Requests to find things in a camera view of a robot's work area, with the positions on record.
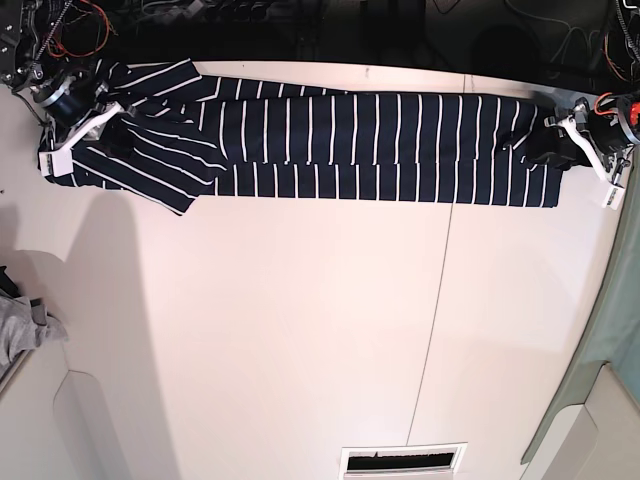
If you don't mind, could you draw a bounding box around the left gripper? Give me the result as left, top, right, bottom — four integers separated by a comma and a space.
524, 91, 639, 171

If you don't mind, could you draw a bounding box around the white slotted vent tray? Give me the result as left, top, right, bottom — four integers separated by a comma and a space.
338, 443, 468, 480

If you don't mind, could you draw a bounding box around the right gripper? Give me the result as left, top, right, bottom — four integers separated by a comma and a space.
29, 69, 134, 159

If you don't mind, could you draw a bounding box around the grey cloth pile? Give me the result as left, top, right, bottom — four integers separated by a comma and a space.
1, 295, 67, 374

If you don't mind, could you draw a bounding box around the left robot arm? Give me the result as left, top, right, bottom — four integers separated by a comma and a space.
505, 1, 639, 178

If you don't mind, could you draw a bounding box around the navy white striped t-shirt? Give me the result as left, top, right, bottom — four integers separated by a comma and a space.
50, 60, 562, 215

